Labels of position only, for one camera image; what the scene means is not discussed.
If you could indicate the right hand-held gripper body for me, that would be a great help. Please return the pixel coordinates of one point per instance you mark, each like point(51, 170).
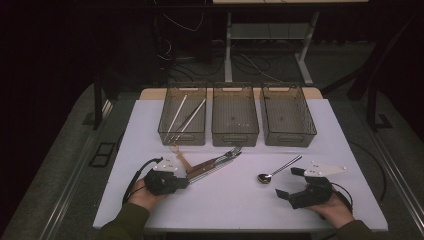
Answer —
point(313, 196)

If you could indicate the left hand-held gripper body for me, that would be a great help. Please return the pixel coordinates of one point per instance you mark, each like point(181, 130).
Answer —
point(163, 183)

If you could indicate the wooden utensil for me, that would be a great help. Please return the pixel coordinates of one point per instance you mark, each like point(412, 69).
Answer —
point(184, 160)

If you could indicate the metal spoon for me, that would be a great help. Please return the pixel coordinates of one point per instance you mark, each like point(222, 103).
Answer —
point(265, 178)

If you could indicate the smoked plastic bin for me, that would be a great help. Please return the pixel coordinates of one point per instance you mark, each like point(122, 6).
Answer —
point(196, 128)
point(286, 116)
point(235, 116)

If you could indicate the person's left hand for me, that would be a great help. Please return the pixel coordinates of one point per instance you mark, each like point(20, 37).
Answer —
point(143, 198)

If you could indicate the person's right hand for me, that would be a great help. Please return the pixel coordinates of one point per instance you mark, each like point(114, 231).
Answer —
point(336, 211)

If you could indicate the wooden board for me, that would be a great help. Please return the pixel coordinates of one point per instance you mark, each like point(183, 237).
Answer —
point(150, 94)

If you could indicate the slim black metal stand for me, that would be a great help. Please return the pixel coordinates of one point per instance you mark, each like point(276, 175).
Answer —
point(97, 106)

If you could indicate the large black metal stand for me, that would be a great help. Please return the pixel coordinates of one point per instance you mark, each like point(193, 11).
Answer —
point(371, 100)

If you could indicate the white metal table frame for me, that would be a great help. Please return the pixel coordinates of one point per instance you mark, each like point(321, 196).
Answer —
point(266, 31)

